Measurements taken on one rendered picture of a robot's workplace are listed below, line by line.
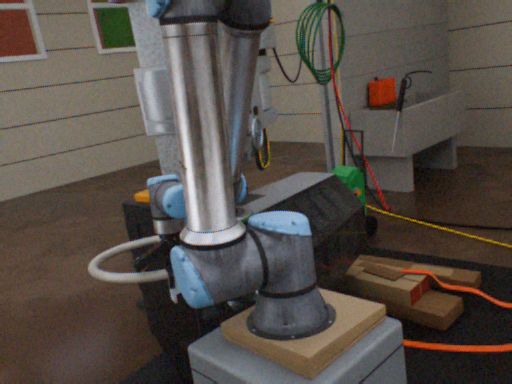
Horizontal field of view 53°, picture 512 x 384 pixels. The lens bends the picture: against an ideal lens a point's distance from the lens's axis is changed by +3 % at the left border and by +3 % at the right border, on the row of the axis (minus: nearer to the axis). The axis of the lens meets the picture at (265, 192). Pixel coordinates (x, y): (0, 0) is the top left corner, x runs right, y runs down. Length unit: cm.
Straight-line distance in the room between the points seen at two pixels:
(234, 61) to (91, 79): 762
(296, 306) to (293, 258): 12
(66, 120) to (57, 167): 74
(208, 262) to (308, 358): 30
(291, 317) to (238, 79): 57
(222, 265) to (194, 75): 40
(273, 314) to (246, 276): 14
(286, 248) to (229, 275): 15
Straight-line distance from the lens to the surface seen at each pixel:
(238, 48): 114
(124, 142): 894
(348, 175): 402
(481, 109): 714
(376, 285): 301
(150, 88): 313
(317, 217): 259
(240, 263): 112
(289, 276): 120
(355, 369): 123
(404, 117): 504
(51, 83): 847
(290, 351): 118
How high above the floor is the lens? 154
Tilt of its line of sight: 15 degrees down
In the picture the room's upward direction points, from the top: 8 degrees counter-clockwise
